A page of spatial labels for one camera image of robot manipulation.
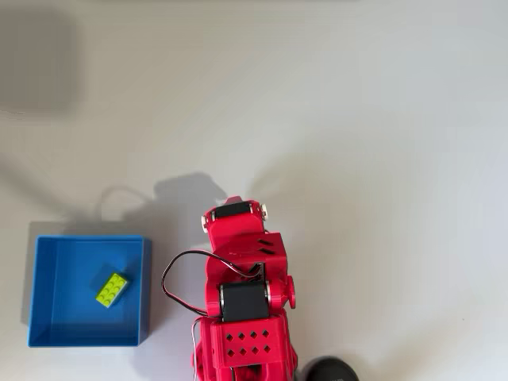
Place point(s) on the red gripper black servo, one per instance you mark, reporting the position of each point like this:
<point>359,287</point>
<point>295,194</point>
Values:
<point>235,227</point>

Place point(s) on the green lego brick stack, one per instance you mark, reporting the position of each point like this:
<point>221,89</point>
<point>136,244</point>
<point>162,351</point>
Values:
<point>112,290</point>

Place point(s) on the red robot arm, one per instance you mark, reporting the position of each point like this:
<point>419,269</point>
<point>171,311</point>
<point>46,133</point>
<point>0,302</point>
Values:
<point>248,345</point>

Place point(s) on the blue plastic bin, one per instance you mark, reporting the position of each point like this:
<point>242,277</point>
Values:
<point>89,291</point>

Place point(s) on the black gooseneck stand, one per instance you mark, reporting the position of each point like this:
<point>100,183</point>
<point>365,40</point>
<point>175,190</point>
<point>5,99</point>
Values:
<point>331,369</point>

